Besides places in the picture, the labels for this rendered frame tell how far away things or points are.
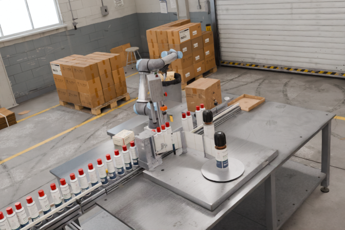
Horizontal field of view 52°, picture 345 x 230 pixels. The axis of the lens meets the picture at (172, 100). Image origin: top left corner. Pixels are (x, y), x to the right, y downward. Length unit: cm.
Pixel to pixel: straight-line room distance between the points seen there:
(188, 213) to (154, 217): 21
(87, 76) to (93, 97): 39
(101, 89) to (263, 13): 339
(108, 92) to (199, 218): 445
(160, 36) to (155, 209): 484
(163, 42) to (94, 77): 153
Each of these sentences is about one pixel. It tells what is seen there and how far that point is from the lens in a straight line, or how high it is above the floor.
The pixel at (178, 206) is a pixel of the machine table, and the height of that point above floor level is 83.
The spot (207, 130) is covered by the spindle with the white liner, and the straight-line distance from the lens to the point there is 283.
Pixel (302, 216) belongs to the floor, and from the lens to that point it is 358.
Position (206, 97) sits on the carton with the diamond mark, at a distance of 347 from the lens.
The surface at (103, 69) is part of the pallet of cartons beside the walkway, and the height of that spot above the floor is 73.
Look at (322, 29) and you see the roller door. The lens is 676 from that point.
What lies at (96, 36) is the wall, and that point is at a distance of 894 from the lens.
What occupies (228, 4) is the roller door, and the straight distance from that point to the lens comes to 758.
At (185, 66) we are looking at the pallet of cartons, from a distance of 675.
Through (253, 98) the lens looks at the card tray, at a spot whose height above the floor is 84.
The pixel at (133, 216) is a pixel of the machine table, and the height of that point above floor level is 83.
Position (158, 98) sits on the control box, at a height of 131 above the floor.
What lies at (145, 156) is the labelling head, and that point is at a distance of 263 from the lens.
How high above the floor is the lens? 229
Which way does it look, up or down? 21 degrees down
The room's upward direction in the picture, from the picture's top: 8 degrees counter-clockwise
